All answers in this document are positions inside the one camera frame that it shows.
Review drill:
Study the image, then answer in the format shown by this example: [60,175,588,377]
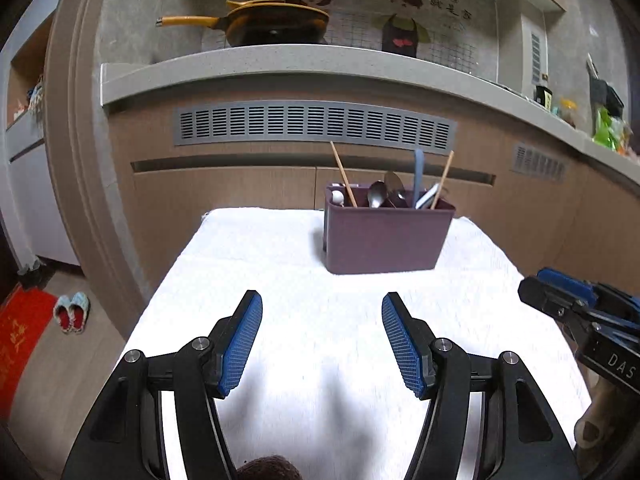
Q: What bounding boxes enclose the white plastic spoon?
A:
[414,183,440,209]

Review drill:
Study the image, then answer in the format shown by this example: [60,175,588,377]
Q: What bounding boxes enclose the metal spoon smiley handle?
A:
[367,180,388,209]

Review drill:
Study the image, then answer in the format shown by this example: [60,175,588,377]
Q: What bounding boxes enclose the wooden chopstick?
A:
[330,141,358,208]
[428,150,454,210]

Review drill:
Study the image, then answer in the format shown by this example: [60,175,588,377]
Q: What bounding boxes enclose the white ball-end stirrer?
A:
[331,190,345,207]

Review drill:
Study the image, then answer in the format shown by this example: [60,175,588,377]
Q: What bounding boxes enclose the camouflage gloved right hand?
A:
[574,372,639,451]

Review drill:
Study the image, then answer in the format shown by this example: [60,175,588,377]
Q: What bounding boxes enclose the white textured table cloth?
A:
[127,208,590,479]

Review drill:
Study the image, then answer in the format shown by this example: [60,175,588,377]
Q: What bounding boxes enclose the purple utensil holder box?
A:
[322,184,456,274]

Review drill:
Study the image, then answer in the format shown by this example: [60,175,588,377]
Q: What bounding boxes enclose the small grey vent grille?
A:
[511,143,566,182]

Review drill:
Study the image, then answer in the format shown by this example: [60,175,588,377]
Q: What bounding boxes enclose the green packaged goods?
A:
[593,106,632,155]

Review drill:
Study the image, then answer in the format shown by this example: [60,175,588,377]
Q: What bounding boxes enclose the pair of slippers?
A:
[52,292,90,334]

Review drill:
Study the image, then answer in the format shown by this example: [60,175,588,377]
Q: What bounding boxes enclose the yellow lid jar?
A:
[559,98,578,128]

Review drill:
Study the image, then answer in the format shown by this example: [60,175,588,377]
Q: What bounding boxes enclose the dark sauce bottle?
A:
[534,74,552,110]

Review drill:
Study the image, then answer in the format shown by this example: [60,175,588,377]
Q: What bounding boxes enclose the red floor mat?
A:
[0,285,56,422]

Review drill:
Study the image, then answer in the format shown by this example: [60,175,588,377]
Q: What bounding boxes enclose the long grey vent grille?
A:
[172,100,458,155]

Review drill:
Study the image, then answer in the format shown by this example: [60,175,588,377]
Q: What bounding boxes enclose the grey stone countertop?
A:
[99,44,639,183]

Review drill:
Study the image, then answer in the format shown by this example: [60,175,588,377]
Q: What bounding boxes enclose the yellow frying pan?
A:
[155,0,330,47]

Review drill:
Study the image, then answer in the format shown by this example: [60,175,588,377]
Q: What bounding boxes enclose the cartoon couple wall sticker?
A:
[285,0,475,66]

